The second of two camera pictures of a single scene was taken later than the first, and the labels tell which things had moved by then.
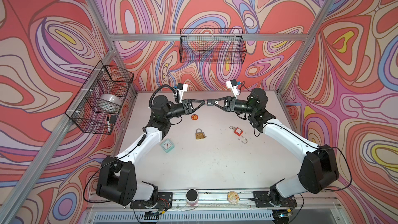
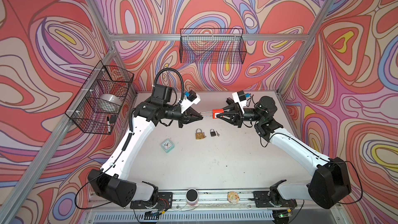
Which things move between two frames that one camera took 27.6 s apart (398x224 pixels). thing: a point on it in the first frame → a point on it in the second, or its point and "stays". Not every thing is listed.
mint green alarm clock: (167, 145) stays
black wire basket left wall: (97, 106) stays
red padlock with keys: (239, 133) → (214, 112)
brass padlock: (199, 135) stays
